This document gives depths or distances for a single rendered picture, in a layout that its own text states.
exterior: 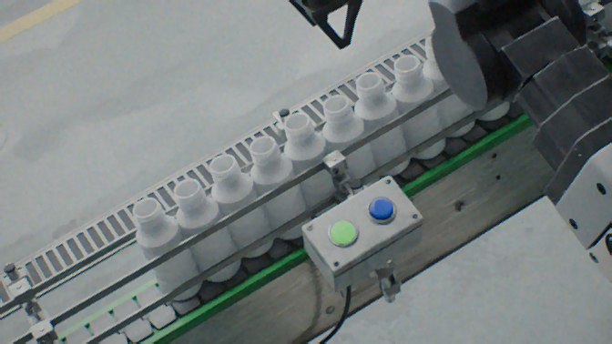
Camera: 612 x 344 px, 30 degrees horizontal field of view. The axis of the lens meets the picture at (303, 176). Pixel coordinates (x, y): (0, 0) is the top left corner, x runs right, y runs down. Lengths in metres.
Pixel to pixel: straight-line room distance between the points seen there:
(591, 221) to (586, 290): 1.93
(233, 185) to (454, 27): 0.72
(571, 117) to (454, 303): 1.98
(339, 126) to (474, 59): 0.71
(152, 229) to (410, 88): 0.41
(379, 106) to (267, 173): 0.19
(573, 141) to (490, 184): 0.92
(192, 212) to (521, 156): 0.53
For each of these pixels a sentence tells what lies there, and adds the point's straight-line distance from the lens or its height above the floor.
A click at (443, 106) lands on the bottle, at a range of 1.71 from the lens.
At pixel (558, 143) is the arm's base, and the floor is 1.57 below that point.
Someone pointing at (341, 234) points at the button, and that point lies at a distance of 1.49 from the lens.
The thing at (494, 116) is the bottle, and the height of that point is 1.01.
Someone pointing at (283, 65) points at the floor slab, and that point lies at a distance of 3.67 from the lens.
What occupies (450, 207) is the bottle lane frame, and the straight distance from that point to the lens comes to 1.77.
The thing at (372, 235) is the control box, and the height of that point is 1.10.
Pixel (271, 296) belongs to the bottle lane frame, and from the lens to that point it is 1.67.
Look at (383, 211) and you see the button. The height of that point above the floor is 1.12.
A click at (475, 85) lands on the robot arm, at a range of 0.93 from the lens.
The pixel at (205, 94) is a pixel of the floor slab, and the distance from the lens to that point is 3.66.
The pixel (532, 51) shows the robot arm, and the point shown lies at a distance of 0.91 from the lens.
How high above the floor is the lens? 2.17
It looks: 42 degrees down
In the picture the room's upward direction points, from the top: 19 degrees counter-clockwise
